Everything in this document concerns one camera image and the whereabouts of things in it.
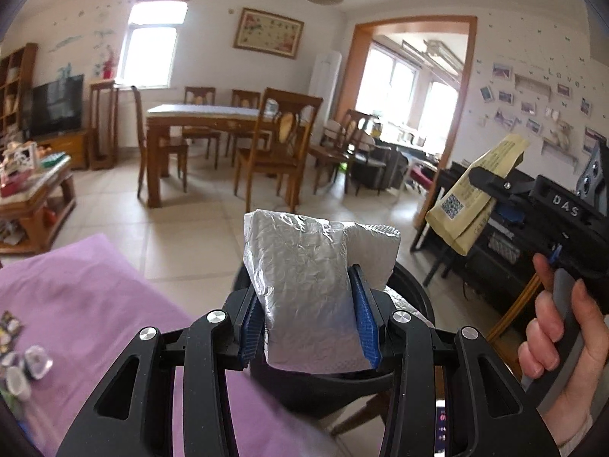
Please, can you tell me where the group of wall photo frames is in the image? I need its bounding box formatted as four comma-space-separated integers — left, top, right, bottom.
478, 59, 609, 154

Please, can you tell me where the plant in red pot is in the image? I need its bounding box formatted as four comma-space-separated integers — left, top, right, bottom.
101, 46, 118, 80

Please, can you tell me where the tall wooden plant stand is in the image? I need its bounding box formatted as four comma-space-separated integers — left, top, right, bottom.
88, 78, 120, 171

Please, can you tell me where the wooden coffee table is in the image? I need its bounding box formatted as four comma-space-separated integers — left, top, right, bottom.
0, 154, 78, 256

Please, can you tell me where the dark printed wrapper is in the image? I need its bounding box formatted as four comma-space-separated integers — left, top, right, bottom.
0, 312, 24, 349

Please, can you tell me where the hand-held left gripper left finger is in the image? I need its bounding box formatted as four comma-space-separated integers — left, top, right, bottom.
56, 288, 263, 457

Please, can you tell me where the clear plastic jelly cup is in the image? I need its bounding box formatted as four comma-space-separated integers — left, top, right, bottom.
5, 366, 32, 401
24, 347, 54, 380

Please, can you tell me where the white wire ornament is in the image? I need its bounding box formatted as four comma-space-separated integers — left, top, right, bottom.
4, 142, 40, 173

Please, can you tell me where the person's right hand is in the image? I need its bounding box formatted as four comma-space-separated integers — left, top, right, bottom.
517, 253, 609, 420

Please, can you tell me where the large framed wall picture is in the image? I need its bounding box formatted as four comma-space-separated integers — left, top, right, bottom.
233, 7, 306, 61

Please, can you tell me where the dark sofa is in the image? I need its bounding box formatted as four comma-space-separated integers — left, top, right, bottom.
365, 142, 411, 197

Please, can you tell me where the flat screen television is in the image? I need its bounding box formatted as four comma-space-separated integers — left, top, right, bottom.
23, 74, 86, 140

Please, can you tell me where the wooden bookshelf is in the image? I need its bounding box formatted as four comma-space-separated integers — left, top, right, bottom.
0, 42, 39, 140

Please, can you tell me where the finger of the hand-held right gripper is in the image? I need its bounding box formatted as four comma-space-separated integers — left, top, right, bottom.
499, 202, 528, 225
469, 166, 536, 199

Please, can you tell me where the window beside framed picture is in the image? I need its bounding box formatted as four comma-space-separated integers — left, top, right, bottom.
116, 0, 191, 91

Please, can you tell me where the black electric piano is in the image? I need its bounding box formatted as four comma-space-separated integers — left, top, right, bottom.
411, 161, 572, 306

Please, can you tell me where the red tray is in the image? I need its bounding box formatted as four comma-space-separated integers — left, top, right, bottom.
0, 175, 30, 197

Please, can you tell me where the wooden door frame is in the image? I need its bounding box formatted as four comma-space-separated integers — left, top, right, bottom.
349, 14, 479, 201

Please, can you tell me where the white standing air conditioner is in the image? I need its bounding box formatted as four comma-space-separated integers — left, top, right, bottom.
308, 50, 343, 106

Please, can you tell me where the purple tablecloth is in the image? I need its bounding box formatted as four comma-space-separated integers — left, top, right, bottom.
0, 233, 344, 457

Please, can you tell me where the white embossed tissue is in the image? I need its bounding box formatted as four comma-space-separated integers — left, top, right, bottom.
387, 287, 430, 325

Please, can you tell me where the person's right forearm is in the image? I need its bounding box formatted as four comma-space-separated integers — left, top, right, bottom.
542, 412, 596, 457

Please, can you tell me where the wooden dining table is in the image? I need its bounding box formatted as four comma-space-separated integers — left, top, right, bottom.
145, 103, 268, 209

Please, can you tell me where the black trash bin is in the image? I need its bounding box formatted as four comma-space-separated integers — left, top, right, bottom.
232, 261, 439, 422

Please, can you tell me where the wooden dining chair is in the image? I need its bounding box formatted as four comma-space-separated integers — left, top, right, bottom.
183, 86, 222, 171
130, 85, 189, 199
225, 89, 263, 154
309, 109, 378, 197
234, 87, 325, 213

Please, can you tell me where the wooden television cabinet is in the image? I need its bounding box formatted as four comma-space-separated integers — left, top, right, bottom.
33, 129, 91, 171

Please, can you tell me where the beige paper packet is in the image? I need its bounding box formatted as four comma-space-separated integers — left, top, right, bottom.
424, 134, 532, 256

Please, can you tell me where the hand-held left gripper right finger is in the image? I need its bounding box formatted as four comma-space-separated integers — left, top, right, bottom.
347, 264, 563, 457

